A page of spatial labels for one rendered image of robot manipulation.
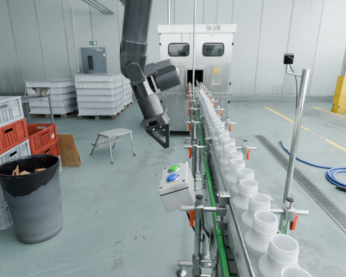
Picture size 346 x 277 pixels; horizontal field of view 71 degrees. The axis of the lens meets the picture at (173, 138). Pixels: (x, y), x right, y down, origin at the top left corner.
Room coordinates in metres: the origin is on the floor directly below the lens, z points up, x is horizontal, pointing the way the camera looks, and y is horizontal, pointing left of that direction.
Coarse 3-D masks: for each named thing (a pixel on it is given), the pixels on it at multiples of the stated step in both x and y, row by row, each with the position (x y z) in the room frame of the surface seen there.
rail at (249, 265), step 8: (200, 88) 3.20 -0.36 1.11; (216, 160) 0.72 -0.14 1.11; (216, 184) 0.69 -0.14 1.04; (224, 184) 0.55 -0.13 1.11; (232, 208) 0.44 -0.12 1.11; (232, 216) 0.43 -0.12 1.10; (240, 232) 0.37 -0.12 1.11; (280, 232) 0.37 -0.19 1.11; (240, 240) 0.35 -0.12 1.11; (232, 248) 0.40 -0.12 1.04; (248, 256) 0.31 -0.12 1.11; (248, 264) 0.29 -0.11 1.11; (240, 272) 0.34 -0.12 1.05
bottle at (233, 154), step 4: (232, 152) 0.65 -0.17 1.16; (236, 152) 0.65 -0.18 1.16; (240, 152) 0.64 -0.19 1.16; (232, 156) 0.62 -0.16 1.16; (236, 156) 0.62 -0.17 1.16; (240, 156) 0.62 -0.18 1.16; (228, 160) 0.64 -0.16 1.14; (228, 164) 0.63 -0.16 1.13; (224, 168) 0.64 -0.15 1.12; (228, 168) 0.62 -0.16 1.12; (224, 172) 0.63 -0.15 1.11; (224, 176) 0.63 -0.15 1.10
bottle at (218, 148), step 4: (220, 136) 0.80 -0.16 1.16; (224, 136) 0.83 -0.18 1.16; (228, 136) 0.80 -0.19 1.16; (220, 140) 0.80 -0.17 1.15; (220, 144) 0.80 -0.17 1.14; (216, 148) 0.80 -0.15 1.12; (220, 148) 0.79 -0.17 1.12; (216, 152) 0.80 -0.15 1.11; (216, 164) 0.80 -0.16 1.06; (216, 168) 0.80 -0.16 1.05; (216, 172) 0.79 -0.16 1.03; (216, 176) 0.79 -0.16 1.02
